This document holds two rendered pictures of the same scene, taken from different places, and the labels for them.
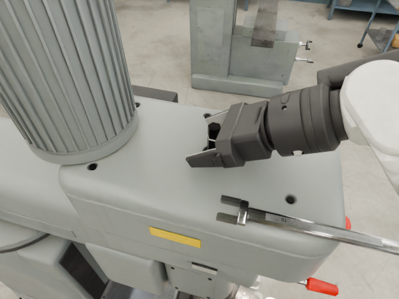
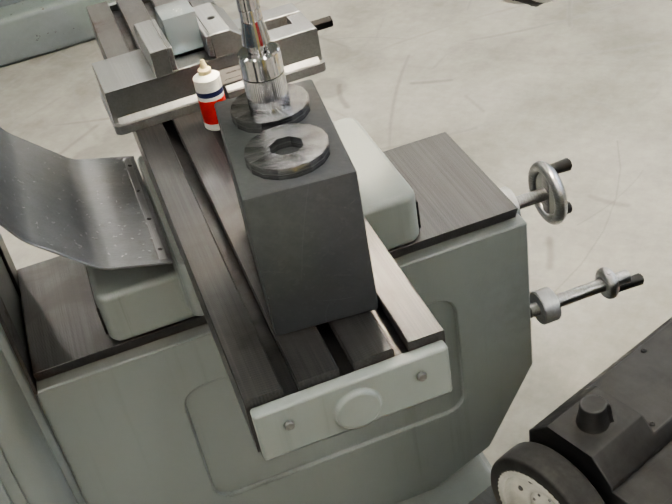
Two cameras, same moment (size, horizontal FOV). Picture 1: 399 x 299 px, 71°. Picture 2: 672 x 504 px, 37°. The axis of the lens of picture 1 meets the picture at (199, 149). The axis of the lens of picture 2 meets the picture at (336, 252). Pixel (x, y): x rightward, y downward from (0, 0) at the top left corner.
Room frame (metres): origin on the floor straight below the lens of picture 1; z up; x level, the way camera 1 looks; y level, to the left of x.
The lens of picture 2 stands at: (-0.87, 0.49, 1.69)
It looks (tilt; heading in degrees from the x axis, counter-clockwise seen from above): 37 degrees down; 331
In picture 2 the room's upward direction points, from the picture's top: 11 degrees counter-clockwise
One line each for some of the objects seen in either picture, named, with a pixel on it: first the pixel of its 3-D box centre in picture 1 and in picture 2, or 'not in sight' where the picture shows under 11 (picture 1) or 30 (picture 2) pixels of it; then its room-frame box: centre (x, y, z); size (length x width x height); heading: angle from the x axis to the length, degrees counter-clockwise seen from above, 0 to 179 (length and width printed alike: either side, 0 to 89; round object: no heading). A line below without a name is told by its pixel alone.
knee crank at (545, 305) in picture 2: not in sight; (586, 290); (0.04, -0.49, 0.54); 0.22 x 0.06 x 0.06; 74
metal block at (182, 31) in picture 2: not in sight; (178, 26); (0.49, -0.07, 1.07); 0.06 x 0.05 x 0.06; 165
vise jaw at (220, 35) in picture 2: not in sight; (215, 28); (0.48, -0.13, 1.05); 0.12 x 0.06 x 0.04; 165
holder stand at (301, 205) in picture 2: not in sight; (293, 198); (-0.03, 0.06, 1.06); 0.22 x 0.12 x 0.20; 158
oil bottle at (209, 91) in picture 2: not in sight; (210, 92); (0.36, -0.04, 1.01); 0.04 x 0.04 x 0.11
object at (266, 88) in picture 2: not in sight; (264, 80); (0.02, 0.04, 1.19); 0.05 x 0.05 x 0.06
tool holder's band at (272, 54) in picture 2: not in sight; (258, 53); (0.02, 0.04, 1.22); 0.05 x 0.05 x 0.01
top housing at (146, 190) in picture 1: (203, 178); not in sight; (0.33, -0.01, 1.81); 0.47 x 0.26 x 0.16; 74
